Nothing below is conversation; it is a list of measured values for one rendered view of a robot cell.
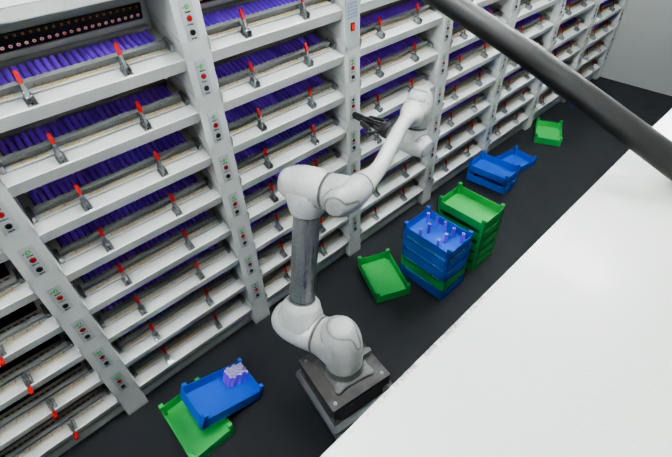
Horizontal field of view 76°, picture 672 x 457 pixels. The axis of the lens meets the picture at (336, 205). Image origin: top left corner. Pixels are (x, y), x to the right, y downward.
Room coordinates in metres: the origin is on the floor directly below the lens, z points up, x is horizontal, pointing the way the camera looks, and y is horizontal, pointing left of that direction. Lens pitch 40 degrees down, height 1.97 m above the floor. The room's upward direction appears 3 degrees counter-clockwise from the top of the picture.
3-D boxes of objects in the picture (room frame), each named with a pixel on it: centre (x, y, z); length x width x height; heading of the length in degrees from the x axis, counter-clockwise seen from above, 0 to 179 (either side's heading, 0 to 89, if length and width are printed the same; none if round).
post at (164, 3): (1.49, 0.49, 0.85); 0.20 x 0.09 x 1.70; 41
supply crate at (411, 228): (1.65, -0.53, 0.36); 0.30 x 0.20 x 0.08; 40
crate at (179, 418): (0.88, 0.66, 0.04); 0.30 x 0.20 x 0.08; 41
